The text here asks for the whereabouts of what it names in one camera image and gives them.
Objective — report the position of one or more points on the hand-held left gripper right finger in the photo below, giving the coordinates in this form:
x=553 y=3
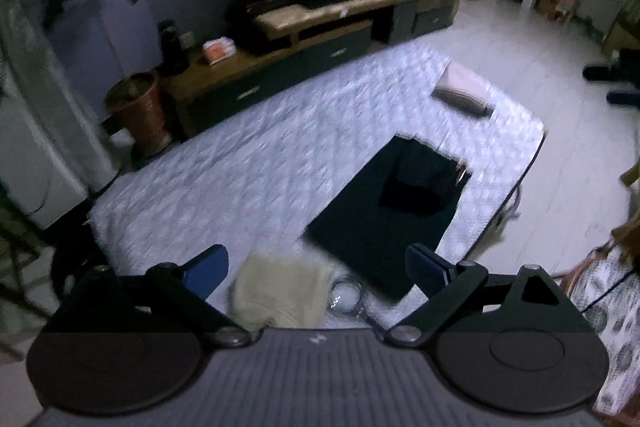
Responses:
x=425 y=264

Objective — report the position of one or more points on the patterned seat cushion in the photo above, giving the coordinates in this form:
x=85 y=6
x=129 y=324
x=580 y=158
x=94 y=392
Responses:
x=615 y=332

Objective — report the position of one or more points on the brown plant pot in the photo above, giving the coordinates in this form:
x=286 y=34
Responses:
x=140 y=112

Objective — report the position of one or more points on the beige cloth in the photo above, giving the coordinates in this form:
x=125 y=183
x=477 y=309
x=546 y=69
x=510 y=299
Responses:
x=280 y=292

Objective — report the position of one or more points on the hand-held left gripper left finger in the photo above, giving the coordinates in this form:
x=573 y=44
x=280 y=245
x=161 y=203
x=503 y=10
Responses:
x=207 y=269

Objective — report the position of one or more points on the dark jacket with orange lining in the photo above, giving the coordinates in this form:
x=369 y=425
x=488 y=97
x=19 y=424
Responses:
x=380 y=227

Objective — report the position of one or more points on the black speaker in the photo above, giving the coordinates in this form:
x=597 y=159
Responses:
x=172 y=52

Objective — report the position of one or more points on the wooden tv cabinet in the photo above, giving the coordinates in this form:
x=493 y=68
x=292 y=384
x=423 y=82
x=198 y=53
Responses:
x=280 y=77

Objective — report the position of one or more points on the folded pink cloth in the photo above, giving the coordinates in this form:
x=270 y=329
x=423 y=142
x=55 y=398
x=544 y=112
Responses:
x=462 y=87

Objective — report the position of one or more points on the black shoe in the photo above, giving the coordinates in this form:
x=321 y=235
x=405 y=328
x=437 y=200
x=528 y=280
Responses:
x=600 y=72
x=622 y=98

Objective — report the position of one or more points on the white curtain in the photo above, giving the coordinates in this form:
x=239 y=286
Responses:
x=40 y=132

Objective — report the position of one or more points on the wicker chair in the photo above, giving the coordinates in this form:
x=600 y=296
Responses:
x=631 y=232

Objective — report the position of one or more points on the orange tissue box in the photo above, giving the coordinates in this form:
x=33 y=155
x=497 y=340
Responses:
x=218 y=52

